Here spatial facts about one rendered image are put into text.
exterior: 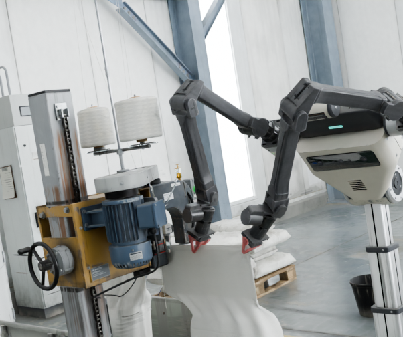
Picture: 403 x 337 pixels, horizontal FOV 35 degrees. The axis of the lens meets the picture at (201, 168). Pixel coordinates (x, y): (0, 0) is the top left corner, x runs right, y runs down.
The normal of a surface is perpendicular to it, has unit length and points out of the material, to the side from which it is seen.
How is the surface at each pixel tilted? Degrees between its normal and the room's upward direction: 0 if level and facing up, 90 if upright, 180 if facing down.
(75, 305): 90
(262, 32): 90
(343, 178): 130
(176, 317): 90
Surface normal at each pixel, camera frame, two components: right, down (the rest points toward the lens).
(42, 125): -0.66, 0.15
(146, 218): -0.31, 0.10
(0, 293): 0.73, -0.07
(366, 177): -0.41, 0.74
